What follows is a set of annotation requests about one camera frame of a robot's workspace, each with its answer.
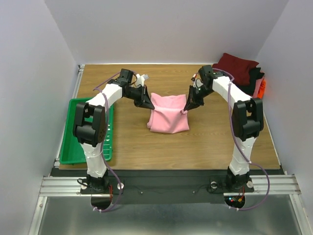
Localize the green plastic tray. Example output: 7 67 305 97
59 97 114 165

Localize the right control board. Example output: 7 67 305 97
224 195 246 208

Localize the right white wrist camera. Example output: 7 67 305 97
191 73 203 90

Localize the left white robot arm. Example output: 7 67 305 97
73 69 155 194

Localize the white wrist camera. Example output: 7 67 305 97
134 73 149 87
191 73 203 90

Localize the folded salmon pink t shirt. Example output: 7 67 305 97
252 79 263 98

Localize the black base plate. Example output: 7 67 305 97
80 168 255 205

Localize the folded orange t shirt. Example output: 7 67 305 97
257 79 266 99

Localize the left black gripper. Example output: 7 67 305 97
124 85 155 110

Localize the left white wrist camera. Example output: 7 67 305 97
134 73 149 87

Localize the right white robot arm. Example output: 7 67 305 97
184 65 264 191

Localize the folded maroon t shirt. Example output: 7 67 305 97
212 53 259 86

